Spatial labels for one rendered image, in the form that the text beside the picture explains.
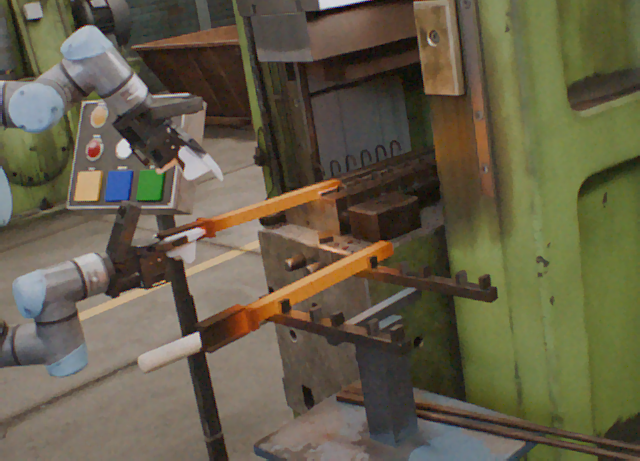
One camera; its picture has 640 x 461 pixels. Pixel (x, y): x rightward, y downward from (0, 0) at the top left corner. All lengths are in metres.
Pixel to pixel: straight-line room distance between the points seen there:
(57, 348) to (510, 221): 0.83
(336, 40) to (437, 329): 0.61
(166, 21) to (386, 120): 9.00
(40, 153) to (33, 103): 5.12
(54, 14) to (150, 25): 4.31
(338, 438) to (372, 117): 0.90
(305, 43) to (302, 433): 0.73
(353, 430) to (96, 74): 0.75
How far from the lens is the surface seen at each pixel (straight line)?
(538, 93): 1.62
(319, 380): 2.02
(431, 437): 1.57
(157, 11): 11.10
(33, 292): 1.63
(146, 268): 1.70
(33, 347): 1.69
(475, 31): 1.65
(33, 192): 6.69
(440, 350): 1.91
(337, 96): 2.15
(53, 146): 6.66
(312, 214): 1.93
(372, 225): 1.77
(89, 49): 1.62
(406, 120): 2.29
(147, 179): 2.21
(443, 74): 1.69
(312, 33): 1.79
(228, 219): 1.78
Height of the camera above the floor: 1.47
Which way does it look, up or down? 16 degrees down
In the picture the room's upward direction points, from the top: 9 degrees counter-clockwise
